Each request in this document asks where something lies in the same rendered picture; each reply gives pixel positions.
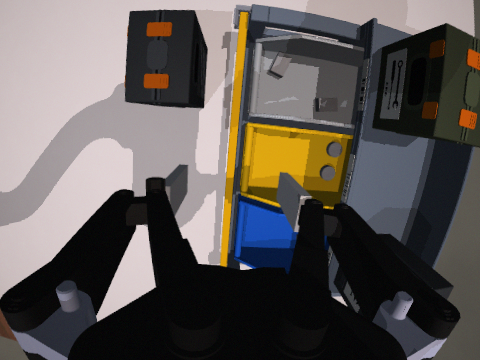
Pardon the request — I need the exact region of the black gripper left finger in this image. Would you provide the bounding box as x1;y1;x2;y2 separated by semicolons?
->
0;164;222;360

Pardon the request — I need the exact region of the blue bin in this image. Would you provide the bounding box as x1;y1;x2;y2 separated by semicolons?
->
234;194;298;274

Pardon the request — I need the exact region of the yellow open bin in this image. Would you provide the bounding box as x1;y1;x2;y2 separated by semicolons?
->
240;123;353;209

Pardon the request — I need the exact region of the grey metal shelf rack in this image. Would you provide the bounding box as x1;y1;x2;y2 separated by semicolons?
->
227;4;475;270

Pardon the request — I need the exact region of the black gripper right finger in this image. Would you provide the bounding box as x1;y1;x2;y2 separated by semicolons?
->
276;172;460;360

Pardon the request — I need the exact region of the dark grey disc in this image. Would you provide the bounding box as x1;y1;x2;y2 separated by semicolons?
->
326;142;342;158
319;165;335;181

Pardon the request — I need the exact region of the yellow thin bar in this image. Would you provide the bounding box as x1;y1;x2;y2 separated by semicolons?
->
220;12;249;267

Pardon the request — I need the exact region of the grey open bin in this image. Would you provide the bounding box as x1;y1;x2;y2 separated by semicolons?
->
247;34;364;129

